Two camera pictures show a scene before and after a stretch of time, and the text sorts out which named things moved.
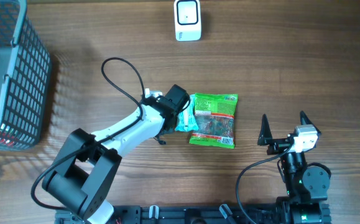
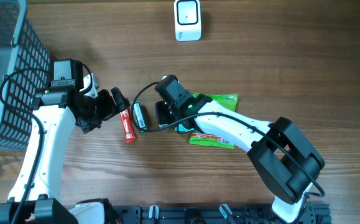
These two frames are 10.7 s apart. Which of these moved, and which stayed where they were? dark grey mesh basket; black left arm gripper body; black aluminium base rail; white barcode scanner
Moved: black left arm gripper body
Stayed: white barcode scanner; black aluminium base rail; dark grey mesh basket
